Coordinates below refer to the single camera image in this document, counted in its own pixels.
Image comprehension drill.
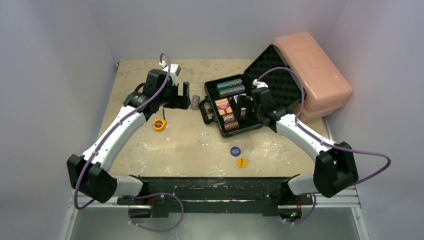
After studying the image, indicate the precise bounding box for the blue grey poker chip stack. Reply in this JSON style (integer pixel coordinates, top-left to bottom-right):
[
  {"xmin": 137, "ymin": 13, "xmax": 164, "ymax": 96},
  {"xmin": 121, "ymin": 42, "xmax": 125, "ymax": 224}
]
[{"xmin": 190, "ymin": 94, "xmax": 201, "ymax": 110}]

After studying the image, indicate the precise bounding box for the blue small blind button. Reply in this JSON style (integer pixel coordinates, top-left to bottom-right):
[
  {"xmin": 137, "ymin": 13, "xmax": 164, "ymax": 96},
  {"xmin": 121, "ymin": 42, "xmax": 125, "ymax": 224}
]
[{"xmin": 230, "ymin": 146, "xmax": 242, "ymax": 157}]

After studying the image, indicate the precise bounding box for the brown poker chip stack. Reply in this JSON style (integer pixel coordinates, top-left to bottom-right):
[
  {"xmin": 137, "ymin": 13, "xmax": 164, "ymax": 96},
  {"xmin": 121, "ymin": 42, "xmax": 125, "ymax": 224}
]
[{"xmin": 224, "ymin": 121, "xmax": 240, "ymax": 132}]

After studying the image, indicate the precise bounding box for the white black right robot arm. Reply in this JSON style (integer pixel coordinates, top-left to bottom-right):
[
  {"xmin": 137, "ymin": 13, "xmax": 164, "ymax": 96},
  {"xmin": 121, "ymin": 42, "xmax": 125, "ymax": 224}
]
[{"xmin": 234, "ymin": 87, "xmax": 359, "ymax": 204}]

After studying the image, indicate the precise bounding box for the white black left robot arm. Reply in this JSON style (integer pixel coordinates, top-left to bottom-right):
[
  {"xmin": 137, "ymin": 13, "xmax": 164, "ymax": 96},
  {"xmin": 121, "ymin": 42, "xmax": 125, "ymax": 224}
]
[{"xmin": 66, "ymin": 64, "xmax": 190, "ymax": 205}]

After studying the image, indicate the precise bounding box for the purple poker chip row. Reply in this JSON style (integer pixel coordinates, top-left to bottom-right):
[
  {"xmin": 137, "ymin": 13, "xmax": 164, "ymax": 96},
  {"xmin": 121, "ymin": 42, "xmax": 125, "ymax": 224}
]
[{"xmin": 218, "ymin": 85, "xmax": 246, "ymax": 98}]

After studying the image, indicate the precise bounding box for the black foam-lined poker case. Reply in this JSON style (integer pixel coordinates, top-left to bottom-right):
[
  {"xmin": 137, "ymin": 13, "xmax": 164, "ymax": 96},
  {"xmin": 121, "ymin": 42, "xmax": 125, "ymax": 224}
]
[{"xmin": 199, "ymin": 44, "xmax": 306, "ymax": 138}]

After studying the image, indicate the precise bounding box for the red playing card deck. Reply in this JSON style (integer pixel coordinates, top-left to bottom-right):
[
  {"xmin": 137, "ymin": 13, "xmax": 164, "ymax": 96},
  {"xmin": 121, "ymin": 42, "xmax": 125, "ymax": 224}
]
[{"xmin": 214, "ymin": 98, "xmax": 233, "ymax": 116}]

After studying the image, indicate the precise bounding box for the green poker chip row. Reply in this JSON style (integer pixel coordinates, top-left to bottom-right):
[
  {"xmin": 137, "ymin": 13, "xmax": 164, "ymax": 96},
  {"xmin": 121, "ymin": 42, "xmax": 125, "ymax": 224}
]
[{"xmin": 216, "ymin": 78, "xmax": 243, "ymax": 91}]

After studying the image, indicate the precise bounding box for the orange poker chip row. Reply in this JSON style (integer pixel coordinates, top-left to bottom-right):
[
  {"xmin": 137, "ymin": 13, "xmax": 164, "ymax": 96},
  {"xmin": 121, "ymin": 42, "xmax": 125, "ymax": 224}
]
[{"xmin": 222, "ymin": 112, "xmax": 246, "ymax": 124}]

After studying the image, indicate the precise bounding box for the yellow tape measure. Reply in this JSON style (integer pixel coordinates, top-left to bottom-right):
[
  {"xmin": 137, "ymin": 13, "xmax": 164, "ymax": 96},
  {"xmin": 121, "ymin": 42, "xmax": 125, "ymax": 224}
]
[{"xmin": 152, "ymin": 108, "xmax": 167, "ymax": 132}]

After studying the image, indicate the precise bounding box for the clear round dealer button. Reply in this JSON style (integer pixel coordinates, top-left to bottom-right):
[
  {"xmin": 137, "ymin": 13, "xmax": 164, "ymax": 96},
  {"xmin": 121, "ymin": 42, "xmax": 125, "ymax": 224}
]
[{"xmin": 197, "ymin": 133, "xmax": 211, "ymax": 146}]

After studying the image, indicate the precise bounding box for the yellow big blind button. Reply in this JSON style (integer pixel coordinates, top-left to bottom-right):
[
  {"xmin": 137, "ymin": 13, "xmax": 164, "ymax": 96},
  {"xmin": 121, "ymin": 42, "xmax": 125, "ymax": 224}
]
[{"xmin": 236, "ymin": 157, "xmax": 248, "ymax": 169}]

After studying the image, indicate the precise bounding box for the pink translucent plastic box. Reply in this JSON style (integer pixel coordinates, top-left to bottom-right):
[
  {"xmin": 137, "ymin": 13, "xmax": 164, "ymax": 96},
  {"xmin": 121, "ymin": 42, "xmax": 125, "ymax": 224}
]
[{"xmin": 273, "ymin": 31, "xmax": 353, "ymax": 122}]

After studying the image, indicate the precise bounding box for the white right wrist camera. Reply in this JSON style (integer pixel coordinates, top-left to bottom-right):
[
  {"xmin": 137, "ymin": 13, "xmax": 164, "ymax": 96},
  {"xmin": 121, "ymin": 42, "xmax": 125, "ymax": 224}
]
[{"xmin": 252, "ymin": 79, "xmax": 269, "ymax": 89}]

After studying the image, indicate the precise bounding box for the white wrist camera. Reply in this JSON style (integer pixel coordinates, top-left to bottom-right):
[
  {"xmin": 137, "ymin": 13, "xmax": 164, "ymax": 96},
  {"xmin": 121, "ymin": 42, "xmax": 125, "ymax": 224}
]
[
  {"xmin": 252, "ymin": 79, "xmax": 269, "ymax": 89},
  {"xmin": 159, "ymin": 60, "xmax": 181, "ymax": 86}
]

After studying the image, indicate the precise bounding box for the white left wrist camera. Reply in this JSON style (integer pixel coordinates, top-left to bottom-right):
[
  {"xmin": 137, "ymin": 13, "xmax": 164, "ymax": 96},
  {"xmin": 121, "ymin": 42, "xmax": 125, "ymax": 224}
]
[{"xmin": 159, "ymin": 60, "xmax": 181, "ymax": 86}]

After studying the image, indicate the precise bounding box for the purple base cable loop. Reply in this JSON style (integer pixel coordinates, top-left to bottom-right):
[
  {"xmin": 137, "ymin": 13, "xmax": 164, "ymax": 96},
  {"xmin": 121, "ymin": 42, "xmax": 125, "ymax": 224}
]
[{"xmin": 127, "ymin": 191, "xmax": 186, "ymax": 233}]

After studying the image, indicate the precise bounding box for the black metal base frame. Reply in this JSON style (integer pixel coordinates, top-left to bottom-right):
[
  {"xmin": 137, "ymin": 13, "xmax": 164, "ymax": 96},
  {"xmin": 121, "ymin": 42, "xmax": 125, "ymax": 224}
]
[{"xmin": 67, "ymin": 176, "xmax": 362, "ymax": 220}]

